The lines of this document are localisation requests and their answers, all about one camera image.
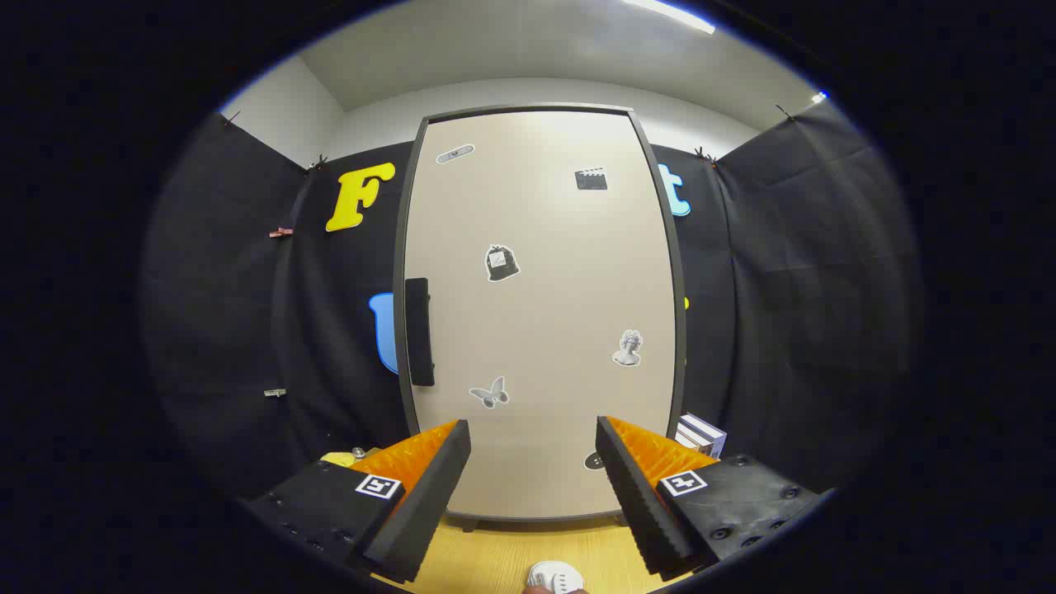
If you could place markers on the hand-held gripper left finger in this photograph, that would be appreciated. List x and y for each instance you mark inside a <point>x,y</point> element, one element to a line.
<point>429,511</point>

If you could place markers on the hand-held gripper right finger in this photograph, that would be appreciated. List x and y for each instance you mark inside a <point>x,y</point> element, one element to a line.
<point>643,511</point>

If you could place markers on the white shoe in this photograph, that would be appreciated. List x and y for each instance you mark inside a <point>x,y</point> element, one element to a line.
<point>554,575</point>

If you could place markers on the grey shoe cabinet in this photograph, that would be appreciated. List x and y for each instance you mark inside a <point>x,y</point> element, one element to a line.
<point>399,264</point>

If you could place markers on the yellow plush toy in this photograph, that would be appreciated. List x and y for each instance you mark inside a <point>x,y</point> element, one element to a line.
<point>338,458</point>

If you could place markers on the black backdrop cloth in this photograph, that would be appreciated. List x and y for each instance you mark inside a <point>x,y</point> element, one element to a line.
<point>792,289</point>

